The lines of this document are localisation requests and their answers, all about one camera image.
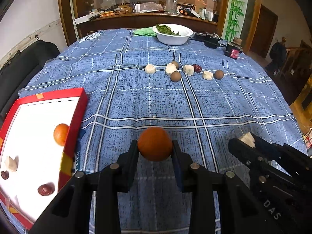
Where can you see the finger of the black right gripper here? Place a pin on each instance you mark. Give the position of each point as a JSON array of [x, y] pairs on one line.
[[273, 148], [242, 151]]

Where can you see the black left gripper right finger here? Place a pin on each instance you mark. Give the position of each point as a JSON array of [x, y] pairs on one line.
[[193, 178]]

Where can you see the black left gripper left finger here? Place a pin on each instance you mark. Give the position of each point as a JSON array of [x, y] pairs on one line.
[[116, 178]]

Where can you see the white taro chunk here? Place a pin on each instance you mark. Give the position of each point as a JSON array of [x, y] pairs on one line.
[[170, 68], [188, 69], [150, 69], [248, 139], [207, 75], [12, 164]]

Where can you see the orange tangerine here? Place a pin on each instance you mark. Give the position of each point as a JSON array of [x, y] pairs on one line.
[[60, 134], [155, 144]]

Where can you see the red jujube date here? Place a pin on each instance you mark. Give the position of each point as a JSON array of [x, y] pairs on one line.
[[46, 189], [197, 68]]

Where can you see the blue plaid tablecloth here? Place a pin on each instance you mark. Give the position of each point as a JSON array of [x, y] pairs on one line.
[[201, 115]]

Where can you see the red white box lid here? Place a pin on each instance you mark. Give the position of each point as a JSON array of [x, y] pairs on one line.
[[27, 132]]

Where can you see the dark jar red label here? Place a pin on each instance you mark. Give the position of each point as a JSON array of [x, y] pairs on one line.
[[233, 50]]

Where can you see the red jujube in box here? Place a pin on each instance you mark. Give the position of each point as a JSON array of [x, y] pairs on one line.
[[4, 175]]

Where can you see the black power adapter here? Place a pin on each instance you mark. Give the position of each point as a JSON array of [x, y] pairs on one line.
[[209, 40]]

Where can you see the white bowl with greens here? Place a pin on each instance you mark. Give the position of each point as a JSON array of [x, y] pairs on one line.
[[172, 34]]

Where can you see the wooden sideboard cabinet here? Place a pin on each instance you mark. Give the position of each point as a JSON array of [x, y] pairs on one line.
[[228, 18]]

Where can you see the black sofa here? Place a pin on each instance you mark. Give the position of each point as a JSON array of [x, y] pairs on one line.
[[19, 70]]

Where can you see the green cloth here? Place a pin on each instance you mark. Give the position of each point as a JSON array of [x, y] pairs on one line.
[[145, 31]]

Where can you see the clear glass jar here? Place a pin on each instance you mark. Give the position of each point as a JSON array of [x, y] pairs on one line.
[[171, 7]]

